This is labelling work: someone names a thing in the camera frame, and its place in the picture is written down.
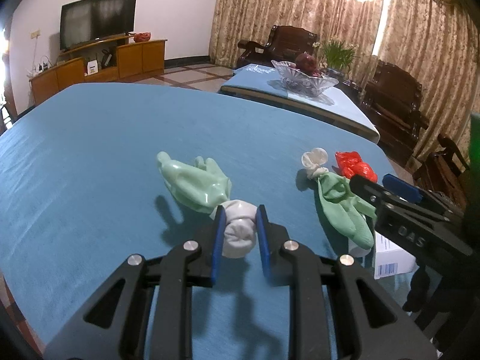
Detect red plastic bag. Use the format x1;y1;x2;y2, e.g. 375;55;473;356
335;151;377;182

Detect green glove with white ball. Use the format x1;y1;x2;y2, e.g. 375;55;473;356
157;151;257;259

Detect white toothpaste tube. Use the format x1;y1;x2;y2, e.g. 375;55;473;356
346;230;421;281

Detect dark wooden sofa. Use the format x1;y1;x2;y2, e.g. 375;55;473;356
412;133;473;210

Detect right dark wooden armchair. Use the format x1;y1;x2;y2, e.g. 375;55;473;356
360;60;430;166

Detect dark wooden armchair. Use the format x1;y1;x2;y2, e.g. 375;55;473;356
360;60;430;166
236;25;319;68

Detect blue tablecloth near table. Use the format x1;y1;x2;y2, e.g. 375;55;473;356
1;84;393;359

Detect blue tablecloth table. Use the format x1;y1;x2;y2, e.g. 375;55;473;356
219;64;380;144
1;84;393;359

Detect glass fruit bowl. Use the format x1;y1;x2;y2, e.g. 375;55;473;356
271;60;338;98

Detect green potted plant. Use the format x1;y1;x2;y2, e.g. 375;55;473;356
320;38;356;73

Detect dark red fruit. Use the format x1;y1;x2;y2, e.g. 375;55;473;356
295;53;321;77

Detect blue tablecloth far table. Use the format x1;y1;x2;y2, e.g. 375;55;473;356
219;64;380;144

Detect patterned beige curtains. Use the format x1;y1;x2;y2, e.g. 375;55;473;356
209;0;479;158

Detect left dark wooden armchair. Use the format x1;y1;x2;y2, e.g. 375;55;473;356
236;25;319;68

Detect wooden tv cabinet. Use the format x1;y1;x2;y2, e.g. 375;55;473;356
29;35;167;106

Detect red ornament on cabinet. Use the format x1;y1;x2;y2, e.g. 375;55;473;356
133;32;151;43

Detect flat screen television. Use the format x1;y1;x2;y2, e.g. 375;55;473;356
59;0;137;50

